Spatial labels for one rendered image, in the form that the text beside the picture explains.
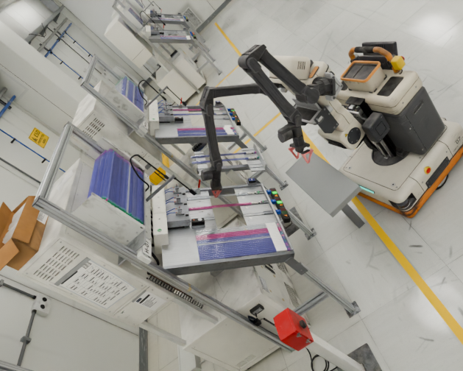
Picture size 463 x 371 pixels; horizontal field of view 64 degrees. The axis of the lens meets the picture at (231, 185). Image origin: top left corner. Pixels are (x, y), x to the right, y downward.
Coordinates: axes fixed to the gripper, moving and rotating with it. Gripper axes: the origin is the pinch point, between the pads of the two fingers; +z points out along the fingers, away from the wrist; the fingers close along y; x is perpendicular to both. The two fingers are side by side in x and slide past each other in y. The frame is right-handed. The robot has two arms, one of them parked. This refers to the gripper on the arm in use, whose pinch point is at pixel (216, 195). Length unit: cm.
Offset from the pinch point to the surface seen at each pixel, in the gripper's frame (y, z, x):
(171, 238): 36.5, 1.7, -31.2
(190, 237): 36.9, 1.6, -20.8
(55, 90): -274, 20, -153
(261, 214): 23.3, 0.4, 25.2
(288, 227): -33, 63, 70
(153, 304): 60, 27, -44
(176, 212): 22.2, -6.0, -27.4
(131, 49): -440, 13, -66
